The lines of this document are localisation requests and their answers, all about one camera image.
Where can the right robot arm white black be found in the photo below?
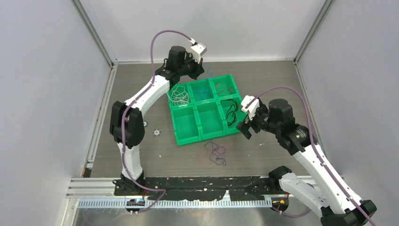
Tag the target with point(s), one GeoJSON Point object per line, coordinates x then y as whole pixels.
{"type": "Point", "coordinates": [334, 202]}

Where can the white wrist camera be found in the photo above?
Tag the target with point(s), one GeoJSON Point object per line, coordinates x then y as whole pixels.
{"type": "Point", "coordinates": [249, 105]}
{"type": "Point", "coordinates": [198, 50]}

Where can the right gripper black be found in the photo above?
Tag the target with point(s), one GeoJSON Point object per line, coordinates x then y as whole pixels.
{"type": "Point", "coordinates": [244, 125]}

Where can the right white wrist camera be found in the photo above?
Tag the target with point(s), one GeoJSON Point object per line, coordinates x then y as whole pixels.
{"type": "Point", "coordinates": [249, 105]}

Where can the green plastic bin tray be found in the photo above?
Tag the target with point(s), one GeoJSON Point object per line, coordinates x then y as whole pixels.
{"type": "Point", "coordinates": [205, 109]}

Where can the perforated metal rail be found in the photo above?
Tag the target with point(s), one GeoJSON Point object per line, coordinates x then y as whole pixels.
{"type": "Point", "coordinates": [140, 203]}

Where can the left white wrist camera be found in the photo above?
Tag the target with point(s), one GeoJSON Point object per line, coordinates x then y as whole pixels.
{"type": "Point", "coordinates": [198, 50]}

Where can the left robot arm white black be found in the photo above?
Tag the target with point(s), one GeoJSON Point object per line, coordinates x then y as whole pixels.
{"type": "Point", "coordinates": [127, 118]}

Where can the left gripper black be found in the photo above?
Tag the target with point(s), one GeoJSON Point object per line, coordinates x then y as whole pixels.
{"type": "Point", "coordinates": [198, 68]}

